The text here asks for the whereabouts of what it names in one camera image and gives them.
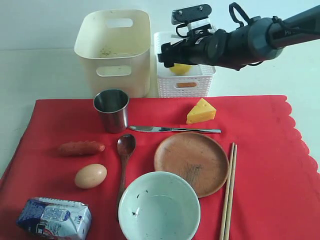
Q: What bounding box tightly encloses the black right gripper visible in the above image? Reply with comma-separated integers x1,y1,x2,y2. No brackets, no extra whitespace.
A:
157,35,215,68

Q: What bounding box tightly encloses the yellow lemon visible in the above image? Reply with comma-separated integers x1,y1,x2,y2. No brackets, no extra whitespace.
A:
169,63,192,76

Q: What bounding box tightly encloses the fried chicken nugget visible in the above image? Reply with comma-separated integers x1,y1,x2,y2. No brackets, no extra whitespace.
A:
176,82,197,88

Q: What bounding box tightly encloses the yellow cheese wedge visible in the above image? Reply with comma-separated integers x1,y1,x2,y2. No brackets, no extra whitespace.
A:
186,98,217,125

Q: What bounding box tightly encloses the red sausage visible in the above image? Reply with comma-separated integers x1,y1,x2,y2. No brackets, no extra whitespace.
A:
57,141,106,157

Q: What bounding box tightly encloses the brown egg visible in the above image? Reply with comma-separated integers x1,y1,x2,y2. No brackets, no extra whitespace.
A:
74,163,107,189

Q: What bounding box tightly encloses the blue milk carton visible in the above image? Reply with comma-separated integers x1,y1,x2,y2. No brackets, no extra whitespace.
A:
16,197,92,240

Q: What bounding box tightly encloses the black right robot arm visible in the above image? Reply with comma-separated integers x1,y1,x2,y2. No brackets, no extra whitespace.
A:
157,2,320,71

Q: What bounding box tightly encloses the white woven plastic basket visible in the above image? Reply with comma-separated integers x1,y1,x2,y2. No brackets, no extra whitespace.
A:
153,32,216,98

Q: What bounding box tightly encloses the cream plastic bin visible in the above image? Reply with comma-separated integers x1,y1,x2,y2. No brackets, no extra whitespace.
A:
74,9,151,98

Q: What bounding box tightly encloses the stainless steel cup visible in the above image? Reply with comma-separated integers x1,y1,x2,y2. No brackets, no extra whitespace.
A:
93,89,130,134

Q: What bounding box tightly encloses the silver table knife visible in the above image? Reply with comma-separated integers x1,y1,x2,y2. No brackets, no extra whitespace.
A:
129,125,222,134

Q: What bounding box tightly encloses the dark wooden spoon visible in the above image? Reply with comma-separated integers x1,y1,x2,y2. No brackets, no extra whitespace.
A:
116,134,136,220

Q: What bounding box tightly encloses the brown wooden plate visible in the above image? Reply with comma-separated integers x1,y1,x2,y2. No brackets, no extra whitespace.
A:
153,132,230,198

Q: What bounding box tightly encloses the left wooden chopstick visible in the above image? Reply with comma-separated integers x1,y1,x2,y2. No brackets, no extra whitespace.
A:
219,142,237,240

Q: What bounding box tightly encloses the wooden chopstick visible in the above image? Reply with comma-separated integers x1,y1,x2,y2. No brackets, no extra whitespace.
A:
223,143,238,240
219,142,237,240

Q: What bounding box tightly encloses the right wooden chopstick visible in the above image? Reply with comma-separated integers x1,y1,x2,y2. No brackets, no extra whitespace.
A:
223,143,238,240

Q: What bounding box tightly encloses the red tablecloth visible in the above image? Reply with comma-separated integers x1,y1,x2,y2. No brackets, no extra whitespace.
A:
0,95,320,240

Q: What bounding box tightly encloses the pale green ceramic bowl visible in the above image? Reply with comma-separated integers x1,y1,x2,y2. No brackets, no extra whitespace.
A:
118,171,201,240

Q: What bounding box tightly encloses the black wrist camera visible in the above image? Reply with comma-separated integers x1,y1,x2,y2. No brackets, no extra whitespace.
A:
171,4,212,25

